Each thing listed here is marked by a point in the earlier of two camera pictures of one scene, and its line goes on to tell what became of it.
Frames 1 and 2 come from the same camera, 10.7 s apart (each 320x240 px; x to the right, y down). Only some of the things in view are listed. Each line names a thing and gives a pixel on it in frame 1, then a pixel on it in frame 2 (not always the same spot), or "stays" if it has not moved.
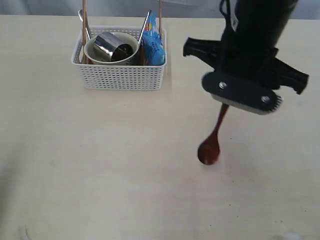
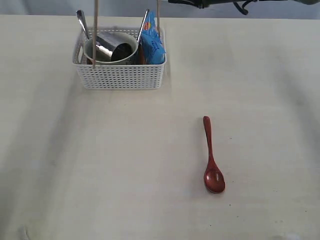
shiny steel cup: (117, 49) stays
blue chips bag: (155, 54) stays
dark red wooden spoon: (209, 150) to (213, 179)
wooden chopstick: (84, 60) to (95, 31)
